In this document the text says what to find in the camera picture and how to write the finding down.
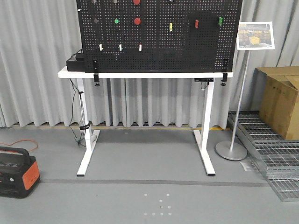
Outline white height-adjustable table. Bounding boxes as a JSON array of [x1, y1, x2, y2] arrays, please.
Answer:
[[57, 67, 234, 176]]

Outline table height control panel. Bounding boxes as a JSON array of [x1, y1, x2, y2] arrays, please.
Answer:
[[194, 78, 214, 82]]

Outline black perforated pegboard panel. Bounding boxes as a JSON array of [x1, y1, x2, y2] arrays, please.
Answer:
[[77, 0, 242, 73]]

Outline right black table clamp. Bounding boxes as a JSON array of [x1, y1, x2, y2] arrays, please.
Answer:
[[221, 59, 228, 86]]

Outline black box on table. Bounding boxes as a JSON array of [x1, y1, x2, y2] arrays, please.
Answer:
[[66, 49, 85, 72]]

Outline lower red round push button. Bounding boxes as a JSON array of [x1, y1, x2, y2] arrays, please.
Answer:
[[134, 18, 141, 25]]

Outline red round push button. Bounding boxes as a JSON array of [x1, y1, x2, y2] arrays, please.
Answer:
[[133, 0, 141, 5], [134, 18, 141, 25]]

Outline upper red round push button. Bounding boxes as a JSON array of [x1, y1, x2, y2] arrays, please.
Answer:
[[133, 0, 141, 5]]

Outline cardboard box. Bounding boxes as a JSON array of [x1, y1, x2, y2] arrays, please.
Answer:
[[256, 66, 299, 140]]

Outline silver sign stand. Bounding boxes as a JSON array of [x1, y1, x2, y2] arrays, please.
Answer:
[[215, 21, 275, 161]]

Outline grey pleated curtain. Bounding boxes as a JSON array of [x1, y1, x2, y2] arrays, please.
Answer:
[[0, 0, 299, 127]]

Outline metal floor grating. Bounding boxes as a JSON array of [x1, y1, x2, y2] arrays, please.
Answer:
[[236, 112, 299, 202]]

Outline black orange power station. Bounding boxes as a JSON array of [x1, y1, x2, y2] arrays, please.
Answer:
[[0, 147, 40, 198]]

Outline black cables on table leg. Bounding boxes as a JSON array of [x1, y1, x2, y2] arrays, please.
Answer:
[[68, 78, 91, 147]]

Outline green knob handle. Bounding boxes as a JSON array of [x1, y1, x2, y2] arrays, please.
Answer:
[[218, 17, 223, 26]]

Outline orange power cable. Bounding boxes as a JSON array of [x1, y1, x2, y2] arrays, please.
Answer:
[[0, 139, 39, 153]]

